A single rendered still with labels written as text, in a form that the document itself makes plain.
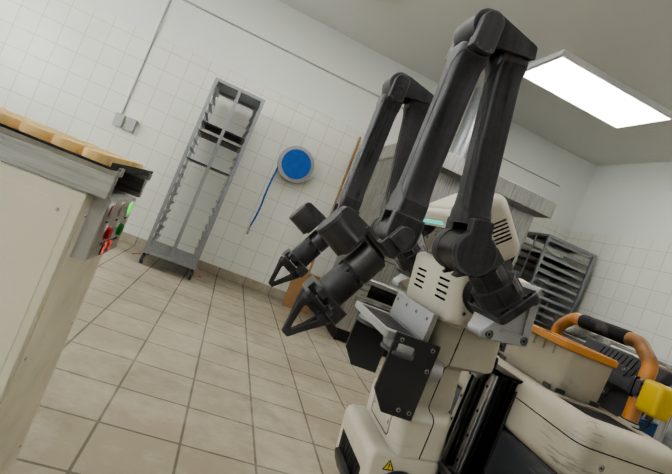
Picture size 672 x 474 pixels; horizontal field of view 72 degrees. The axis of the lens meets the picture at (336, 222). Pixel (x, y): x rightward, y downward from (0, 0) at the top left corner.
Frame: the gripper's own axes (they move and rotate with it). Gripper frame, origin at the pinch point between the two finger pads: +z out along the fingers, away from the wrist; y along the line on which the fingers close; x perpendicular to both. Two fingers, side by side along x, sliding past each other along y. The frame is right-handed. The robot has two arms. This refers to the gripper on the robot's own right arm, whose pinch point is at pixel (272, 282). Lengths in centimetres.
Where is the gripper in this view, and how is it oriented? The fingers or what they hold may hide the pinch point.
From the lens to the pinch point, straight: 122.2
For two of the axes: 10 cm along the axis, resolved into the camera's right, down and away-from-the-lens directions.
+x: 6.5, 7.4, 1.8
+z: -7.4, 6.7, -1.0
